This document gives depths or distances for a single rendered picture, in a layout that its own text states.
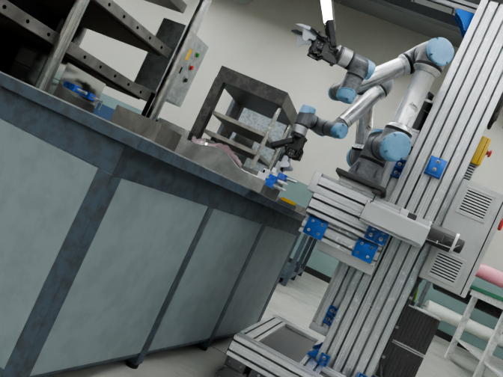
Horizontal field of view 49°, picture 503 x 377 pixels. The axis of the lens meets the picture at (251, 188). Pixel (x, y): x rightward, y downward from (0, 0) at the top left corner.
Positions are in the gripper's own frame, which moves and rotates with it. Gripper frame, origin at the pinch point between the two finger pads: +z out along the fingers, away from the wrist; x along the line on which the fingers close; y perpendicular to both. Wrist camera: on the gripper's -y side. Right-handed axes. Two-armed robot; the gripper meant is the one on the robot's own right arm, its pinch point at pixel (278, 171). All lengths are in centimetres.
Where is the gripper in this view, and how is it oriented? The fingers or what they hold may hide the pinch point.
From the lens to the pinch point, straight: 268.9
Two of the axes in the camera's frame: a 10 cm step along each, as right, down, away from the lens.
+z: -3.8, 9.2, -1.0
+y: 8.7, 3.2, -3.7
